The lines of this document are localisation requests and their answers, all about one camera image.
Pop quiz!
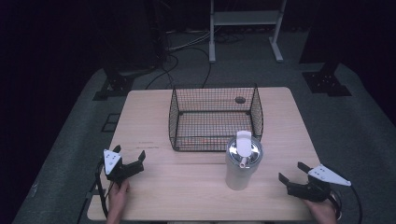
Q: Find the white metal desk frame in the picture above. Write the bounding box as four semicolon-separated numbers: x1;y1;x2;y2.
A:
208;0;288;64

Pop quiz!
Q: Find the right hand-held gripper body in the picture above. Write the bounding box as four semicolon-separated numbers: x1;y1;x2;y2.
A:
286;163;352;203

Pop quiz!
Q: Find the person's right hand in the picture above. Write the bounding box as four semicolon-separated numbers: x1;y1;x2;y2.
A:
304;198;339;224

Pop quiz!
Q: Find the grey floor cable bundle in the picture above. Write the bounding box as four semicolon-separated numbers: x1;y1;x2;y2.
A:
166;29;213;52

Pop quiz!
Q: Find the black floor cable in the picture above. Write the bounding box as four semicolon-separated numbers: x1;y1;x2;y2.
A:
145;46;213;91

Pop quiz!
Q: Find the black wire basket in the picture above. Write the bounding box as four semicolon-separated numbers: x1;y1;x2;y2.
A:
168;83;264;153

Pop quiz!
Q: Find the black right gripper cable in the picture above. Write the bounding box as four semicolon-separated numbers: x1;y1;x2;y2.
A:
329;184;364;224

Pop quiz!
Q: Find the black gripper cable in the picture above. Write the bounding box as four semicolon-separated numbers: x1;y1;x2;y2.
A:
94;159;110;218
329;184;364;224

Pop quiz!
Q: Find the person's left hand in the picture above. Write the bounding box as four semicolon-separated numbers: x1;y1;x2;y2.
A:
106;179;131;216

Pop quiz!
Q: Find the black stand base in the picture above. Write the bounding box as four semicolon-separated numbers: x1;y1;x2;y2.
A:
92;66;135;102
302;62;353;97

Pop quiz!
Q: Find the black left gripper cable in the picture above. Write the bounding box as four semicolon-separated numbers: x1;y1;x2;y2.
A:
94;159;110;218

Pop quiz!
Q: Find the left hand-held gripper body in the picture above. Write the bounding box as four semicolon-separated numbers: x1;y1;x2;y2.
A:
103;149;146;186

